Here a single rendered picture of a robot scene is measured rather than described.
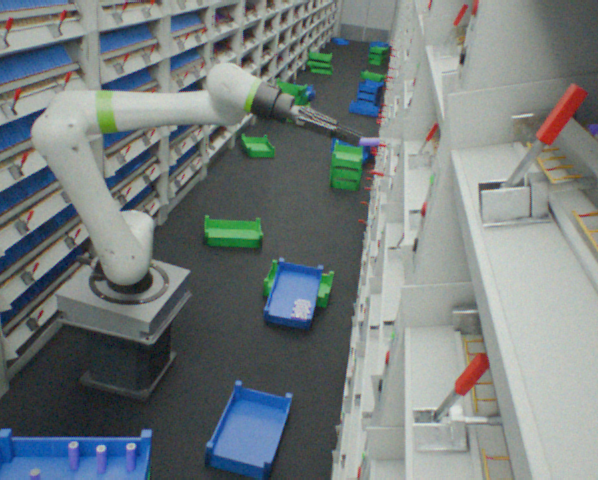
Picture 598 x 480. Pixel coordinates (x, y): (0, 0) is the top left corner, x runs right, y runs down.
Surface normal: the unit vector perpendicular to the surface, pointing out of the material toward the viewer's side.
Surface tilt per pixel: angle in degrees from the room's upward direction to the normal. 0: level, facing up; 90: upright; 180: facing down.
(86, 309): 90
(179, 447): 0
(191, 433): 0
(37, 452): 90
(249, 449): 0
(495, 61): 90
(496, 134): 90
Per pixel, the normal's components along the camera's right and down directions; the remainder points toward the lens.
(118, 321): -0.22, 0.42
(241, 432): 0.13, -0.88
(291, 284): 0.07, -0.69
